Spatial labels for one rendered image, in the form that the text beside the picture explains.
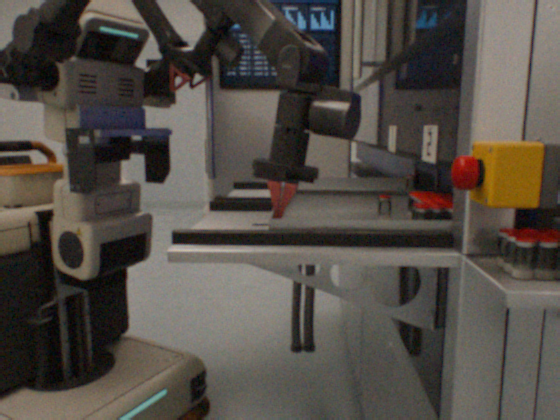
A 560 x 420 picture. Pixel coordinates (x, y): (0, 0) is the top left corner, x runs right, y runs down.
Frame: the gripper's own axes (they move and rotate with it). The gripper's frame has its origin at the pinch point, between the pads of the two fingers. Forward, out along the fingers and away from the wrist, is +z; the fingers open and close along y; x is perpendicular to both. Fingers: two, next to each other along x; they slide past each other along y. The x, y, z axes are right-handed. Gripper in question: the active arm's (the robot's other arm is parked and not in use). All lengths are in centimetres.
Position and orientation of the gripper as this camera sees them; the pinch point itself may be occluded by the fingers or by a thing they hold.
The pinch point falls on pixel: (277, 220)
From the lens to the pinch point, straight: 77.1
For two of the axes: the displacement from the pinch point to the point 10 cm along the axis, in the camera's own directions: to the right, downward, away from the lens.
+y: 9.9, 1.7, -0.2
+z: -1.6, 9.7, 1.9
